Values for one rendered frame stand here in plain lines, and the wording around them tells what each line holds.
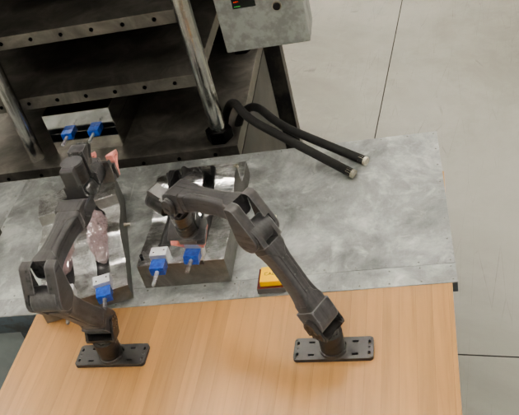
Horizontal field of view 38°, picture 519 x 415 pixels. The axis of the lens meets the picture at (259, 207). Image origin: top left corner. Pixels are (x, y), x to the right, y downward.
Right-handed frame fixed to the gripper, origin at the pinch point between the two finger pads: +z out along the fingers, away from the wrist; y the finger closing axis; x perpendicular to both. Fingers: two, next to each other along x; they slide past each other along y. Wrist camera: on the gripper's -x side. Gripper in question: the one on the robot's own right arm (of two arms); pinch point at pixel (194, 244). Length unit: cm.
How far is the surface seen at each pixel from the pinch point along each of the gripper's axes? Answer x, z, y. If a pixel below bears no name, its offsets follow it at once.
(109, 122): -69, 37, 47
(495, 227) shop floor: -64, 112, -103
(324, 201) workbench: -25.0, 19.8, -35.0
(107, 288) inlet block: 11.0, 6.7, 25.2
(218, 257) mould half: 2.3, 3.5, -6.7
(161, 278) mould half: 6.0, 10.5, 10.8
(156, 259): 3.0, 4.1, 11.4
